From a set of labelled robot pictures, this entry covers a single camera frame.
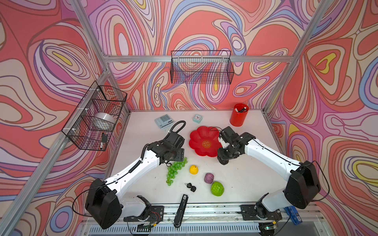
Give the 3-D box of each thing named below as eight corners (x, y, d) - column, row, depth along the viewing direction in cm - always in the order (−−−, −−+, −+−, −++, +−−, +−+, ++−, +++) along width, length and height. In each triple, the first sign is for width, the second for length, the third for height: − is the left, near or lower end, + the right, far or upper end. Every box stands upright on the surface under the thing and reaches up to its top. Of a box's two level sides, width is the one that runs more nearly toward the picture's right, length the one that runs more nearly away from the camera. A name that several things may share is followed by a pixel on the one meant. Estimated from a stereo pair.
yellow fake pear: (189, 174, 88) (189, 172, 84) (189, 168, 90) (189, 165, 87) (197, 174, 88) (198, 172, 84) (197, 168, 90) (197, 165, 87)
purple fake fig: (204, 184, 84) (204, 181, 81) (203, 175, 87) (204, 172, 84) (213, 184, 84) (214, 181, 81) (212, 175, 87) (213, 172, 84)
